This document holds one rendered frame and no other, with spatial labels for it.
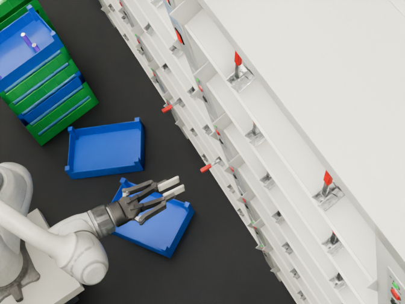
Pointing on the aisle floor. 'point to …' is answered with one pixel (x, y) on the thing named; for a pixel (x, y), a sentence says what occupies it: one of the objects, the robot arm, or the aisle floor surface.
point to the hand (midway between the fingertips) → (171, 187)
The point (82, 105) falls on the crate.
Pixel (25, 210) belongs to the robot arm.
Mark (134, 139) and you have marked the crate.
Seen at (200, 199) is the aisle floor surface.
